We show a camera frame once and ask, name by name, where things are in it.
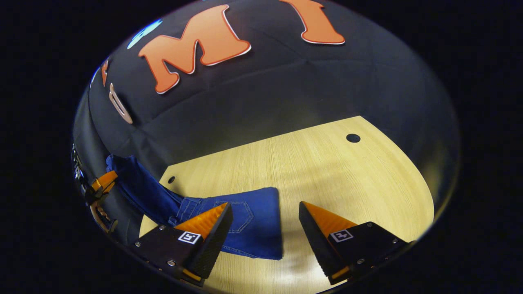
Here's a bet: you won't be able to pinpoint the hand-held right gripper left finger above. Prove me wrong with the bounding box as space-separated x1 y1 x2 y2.
132 202 234 286

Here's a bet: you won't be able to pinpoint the blue denim jeans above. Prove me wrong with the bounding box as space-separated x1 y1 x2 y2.
105 154 284 261

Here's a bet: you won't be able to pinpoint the black backdrop cloth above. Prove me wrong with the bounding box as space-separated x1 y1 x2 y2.
73 0 462 241

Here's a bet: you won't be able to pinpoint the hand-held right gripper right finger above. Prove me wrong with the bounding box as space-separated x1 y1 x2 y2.
298 201 415 286

